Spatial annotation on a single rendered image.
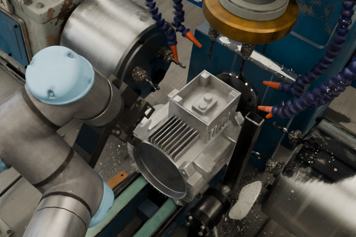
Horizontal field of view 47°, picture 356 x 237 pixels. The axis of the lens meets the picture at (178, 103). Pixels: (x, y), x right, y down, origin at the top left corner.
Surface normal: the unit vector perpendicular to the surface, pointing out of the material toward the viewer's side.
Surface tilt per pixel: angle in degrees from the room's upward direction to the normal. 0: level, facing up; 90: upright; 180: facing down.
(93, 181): 51
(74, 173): 45
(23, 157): 66
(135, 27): 9
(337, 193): 39
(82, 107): 99
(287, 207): 77
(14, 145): 60
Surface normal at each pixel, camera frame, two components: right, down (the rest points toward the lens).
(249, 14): -0.22, 0.73
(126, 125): -0.22, -0.29
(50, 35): 0.77, 0.53
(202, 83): -0.63, 0.55
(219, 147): 0.10, -0.65
